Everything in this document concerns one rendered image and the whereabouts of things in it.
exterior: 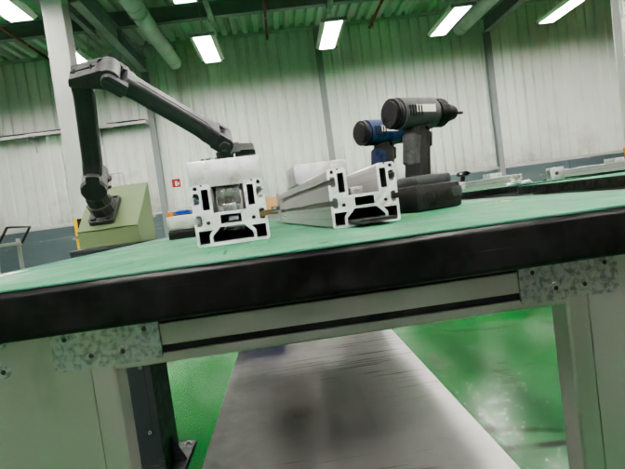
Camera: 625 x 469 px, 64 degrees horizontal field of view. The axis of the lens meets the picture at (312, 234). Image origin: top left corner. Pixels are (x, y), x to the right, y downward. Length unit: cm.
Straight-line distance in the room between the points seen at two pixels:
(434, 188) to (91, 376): 67
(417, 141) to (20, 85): 1355
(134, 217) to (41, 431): 121
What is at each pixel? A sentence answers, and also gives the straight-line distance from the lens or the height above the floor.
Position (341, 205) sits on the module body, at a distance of 72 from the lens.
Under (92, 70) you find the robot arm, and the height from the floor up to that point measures 125.
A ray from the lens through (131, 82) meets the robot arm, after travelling 150.
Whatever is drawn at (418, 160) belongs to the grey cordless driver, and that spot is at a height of 88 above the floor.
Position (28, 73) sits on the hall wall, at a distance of 1428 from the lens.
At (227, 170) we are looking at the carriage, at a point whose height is 89.
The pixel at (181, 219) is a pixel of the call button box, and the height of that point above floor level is 83.
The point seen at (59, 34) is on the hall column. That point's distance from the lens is 839.
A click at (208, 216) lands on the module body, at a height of 82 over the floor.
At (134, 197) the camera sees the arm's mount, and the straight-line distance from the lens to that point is 183.
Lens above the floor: 81
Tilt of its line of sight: 3 degrees down
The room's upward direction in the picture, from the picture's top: 8 degrees counter-clockwise
